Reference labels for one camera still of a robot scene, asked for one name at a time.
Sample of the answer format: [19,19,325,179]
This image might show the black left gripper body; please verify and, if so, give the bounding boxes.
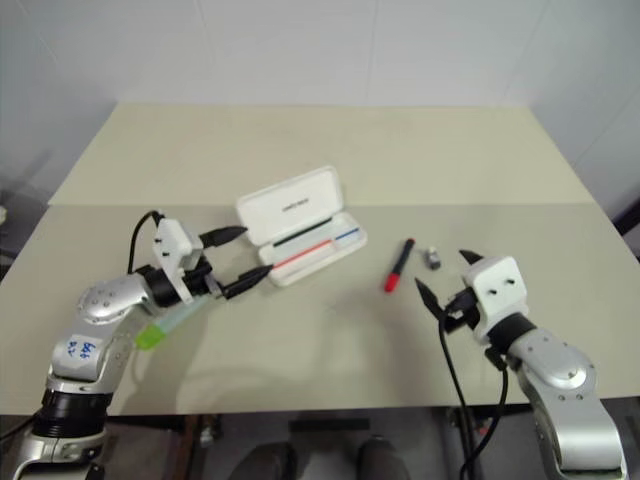
[181,251,225,302]

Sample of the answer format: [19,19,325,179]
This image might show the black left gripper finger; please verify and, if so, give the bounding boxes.
[219,264,274,302]
[199,226,249,249]

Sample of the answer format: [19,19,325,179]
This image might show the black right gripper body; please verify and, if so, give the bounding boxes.
[441,286,482,334]

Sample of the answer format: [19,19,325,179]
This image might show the black marker with red cap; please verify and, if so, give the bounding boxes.
[383,237,419,295]

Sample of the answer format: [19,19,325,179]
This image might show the green capped clear pen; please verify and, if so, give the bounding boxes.
[134,298,207,352]

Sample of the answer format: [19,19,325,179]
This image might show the white hard pencil case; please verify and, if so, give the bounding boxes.
[235,165,370,289]

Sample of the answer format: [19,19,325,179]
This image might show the red and blue pencil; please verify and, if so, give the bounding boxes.
[273,228,361,269]

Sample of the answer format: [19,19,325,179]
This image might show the thin black pen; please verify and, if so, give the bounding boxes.
[272,217,334,249]

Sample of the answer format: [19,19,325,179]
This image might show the dark brown furniture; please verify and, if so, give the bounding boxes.
[611,183,640,261]

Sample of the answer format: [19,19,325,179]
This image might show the black bar under table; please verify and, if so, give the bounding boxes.
[288,418,372,434]

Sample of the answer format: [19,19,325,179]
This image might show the dark rounded shape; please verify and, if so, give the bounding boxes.
[358,433,407,480]
[238,436,302,480]

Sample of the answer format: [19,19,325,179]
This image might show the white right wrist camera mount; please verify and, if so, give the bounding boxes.
[461,255,532,347]

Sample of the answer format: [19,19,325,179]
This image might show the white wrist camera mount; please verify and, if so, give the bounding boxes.
[461,255,532,347]
[151,208,205,305]

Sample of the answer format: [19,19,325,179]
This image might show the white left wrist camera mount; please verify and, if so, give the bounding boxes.
[151,208,205,305]

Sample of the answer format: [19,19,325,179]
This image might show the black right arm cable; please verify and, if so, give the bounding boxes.
[458,347,510,480]
[437,314,476,480]

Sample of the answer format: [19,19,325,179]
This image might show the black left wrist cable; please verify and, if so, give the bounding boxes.
[128,209,166,276]

